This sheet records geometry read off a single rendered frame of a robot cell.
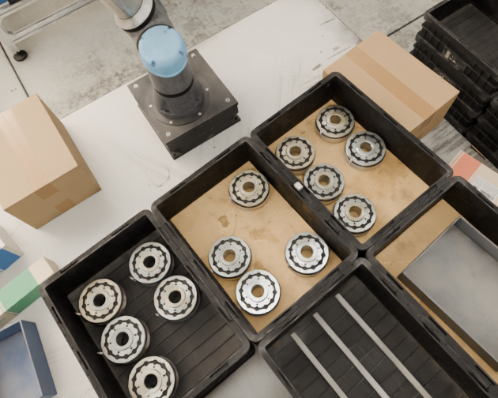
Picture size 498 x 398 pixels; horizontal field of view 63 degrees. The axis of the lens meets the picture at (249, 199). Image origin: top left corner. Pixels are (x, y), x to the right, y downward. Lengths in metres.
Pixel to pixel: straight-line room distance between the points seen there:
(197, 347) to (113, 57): 1.97
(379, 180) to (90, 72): 1.91
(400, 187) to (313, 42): 0.65
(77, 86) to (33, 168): 1.37
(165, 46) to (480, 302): 0.95
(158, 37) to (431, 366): 0.99
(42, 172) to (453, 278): 1.07
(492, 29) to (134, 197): 1.53
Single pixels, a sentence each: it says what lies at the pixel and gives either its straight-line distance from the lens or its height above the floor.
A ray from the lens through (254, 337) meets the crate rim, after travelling 0.88.
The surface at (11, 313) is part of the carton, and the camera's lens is 1.30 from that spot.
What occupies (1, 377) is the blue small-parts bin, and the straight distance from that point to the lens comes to 1.31.
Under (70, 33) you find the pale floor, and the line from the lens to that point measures 2.87.
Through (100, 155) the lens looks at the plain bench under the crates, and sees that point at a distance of 1.39.
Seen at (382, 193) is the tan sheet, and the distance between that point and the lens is 1.09.
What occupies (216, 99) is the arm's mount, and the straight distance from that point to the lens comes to 1.26.
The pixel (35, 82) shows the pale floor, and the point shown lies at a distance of 2.72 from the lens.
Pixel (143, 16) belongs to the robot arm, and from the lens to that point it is 1.16.
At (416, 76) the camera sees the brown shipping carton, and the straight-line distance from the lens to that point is 1.27.
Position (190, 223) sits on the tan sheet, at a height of 0.83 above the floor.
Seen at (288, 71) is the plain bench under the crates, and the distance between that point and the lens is 1.44.
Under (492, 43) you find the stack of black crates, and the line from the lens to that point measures 1.97.
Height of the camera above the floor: 1.80
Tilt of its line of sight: 67 degrees down
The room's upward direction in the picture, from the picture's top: 11 degrees counter-clockwise
